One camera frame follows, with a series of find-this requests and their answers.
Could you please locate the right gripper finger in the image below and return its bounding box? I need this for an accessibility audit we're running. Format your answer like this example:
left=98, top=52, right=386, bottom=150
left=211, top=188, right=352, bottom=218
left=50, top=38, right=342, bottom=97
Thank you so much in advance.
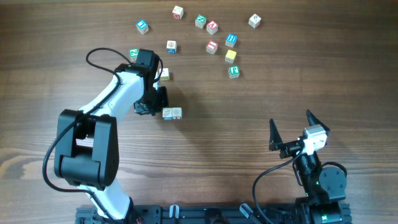
left=269, top=119, right=283, bottom=151
left=306, top=110, right=330, bottom=132

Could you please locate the plain block blue P side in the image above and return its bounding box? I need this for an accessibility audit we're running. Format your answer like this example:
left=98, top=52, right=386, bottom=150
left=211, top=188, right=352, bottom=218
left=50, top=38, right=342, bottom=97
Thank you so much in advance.
left=162, top=108, right=173, bottom=119

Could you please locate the plain block red-blue side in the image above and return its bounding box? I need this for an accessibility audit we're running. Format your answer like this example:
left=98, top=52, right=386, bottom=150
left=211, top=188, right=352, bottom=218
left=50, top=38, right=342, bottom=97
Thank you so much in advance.
left=172, top=107, right=182, bottom=119

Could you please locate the yellow top block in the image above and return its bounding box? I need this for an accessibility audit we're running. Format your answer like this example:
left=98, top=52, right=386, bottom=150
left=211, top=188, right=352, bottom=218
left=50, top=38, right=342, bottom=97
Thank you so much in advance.
left=225, top=50, right=237, bottom=63

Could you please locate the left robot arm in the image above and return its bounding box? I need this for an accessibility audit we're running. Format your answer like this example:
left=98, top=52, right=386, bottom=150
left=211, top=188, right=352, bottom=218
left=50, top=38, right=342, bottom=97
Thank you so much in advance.
left=48, top=49, right=168, bottom=223

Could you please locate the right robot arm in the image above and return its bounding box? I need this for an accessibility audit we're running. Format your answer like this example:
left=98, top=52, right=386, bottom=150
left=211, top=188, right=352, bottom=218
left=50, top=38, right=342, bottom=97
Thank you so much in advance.
left=269, top=110, right=352, bottom=223

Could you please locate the plain block yellow side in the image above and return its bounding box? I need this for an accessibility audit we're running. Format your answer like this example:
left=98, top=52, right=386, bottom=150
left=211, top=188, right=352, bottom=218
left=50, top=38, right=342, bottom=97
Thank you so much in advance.
left=159, top=68, right=170, bottom=80

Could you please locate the green Z block left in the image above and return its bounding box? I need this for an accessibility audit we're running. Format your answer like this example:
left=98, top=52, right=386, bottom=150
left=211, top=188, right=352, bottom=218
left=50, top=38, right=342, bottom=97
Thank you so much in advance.
left=129, top=48, right=139, bottom=62

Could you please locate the green z block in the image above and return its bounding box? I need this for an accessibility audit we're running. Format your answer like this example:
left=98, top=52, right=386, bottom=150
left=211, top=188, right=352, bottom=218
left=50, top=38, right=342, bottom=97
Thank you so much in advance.
left=195, top=14, right=206, bottom=29
left=129, top=48, right=139, bottom=62

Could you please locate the blue 1 block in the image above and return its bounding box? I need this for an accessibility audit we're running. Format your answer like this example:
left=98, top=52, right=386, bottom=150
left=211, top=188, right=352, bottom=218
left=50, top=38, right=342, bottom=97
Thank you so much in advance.
left=136, top=20, right=149, bottom=34

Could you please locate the green J block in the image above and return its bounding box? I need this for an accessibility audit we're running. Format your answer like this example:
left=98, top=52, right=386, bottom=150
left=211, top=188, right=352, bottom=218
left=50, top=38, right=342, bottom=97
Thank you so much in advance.
left=228, top=65, right=240, bottom=79

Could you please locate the red I block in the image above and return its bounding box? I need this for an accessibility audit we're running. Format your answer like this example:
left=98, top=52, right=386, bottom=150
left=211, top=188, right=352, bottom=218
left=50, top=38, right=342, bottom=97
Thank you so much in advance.
left=206, top=40, right=218, bottom=55

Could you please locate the red-sided plain top block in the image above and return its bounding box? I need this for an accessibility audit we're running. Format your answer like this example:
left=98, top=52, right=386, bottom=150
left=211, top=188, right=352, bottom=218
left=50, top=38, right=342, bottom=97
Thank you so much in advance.
left=172, top=6, right=183, bottom=20

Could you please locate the green Z block upper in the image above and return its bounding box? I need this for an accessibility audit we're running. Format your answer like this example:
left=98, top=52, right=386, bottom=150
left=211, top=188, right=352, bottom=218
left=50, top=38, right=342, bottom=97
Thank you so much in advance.
left=195, top=14, right=206, bottom=29

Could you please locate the red A block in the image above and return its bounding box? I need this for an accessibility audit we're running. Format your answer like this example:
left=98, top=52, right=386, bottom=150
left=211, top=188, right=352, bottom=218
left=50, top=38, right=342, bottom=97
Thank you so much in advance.
left=206, top=20, right=219, bottom=35

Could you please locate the blue H block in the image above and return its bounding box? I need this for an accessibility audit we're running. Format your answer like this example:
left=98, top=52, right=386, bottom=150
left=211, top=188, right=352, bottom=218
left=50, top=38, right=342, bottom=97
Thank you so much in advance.
left=225, top=34, right=237, bottom=48

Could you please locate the plain block far right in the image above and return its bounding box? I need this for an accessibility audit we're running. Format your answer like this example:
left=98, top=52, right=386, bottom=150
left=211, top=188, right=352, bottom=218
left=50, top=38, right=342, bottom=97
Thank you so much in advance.
left=248, top=14, right=261, bottom=29

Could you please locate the right camera cable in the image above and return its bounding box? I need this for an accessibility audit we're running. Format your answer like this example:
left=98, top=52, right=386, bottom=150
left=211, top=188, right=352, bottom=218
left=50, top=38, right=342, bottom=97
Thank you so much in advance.
left=252, top=141, right=307, bottom=224

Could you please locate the camera cable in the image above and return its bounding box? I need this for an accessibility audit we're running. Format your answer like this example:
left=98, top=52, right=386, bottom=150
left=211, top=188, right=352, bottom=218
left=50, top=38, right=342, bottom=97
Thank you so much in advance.
left=42, top=47, right=131, bottom=224
left=252, top=141, right=307, bottom=224

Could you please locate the left camera cable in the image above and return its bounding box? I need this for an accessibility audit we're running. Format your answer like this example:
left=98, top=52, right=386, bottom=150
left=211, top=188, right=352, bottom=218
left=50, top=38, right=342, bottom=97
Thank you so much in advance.
left=42, top=47, right=131, bottom=224

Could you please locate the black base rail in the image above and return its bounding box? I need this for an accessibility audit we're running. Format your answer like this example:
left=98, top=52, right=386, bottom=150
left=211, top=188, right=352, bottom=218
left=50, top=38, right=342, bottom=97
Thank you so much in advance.
left=75, top=203, right=353, bottom=224

